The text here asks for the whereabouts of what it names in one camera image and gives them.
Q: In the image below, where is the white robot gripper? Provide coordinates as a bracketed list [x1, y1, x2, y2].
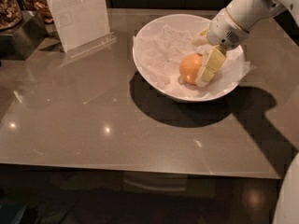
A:
[192, 8, 249, 88]

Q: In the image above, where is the orange fruit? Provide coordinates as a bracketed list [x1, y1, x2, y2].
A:
[179, 53, 202, 85]

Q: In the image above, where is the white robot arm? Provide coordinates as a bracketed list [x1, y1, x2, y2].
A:
[192, 0, 299, 87]

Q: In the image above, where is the white ceramic bowl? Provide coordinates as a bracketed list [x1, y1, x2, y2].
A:
[132, 13, 247, 104]

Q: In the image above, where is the white paper napkin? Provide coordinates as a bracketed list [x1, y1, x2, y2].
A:
[133, 24, 254, 98]

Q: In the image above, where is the clear acrylic sign holder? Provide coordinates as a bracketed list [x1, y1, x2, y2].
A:
[47, 0, 117, 58]

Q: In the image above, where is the tray of nuts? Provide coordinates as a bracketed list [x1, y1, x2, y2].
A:
[22, 0, 53, 24]

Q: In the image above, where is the dark metal stand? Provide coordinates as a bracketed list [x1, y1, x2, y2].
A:
[0, 11, 48, 61]

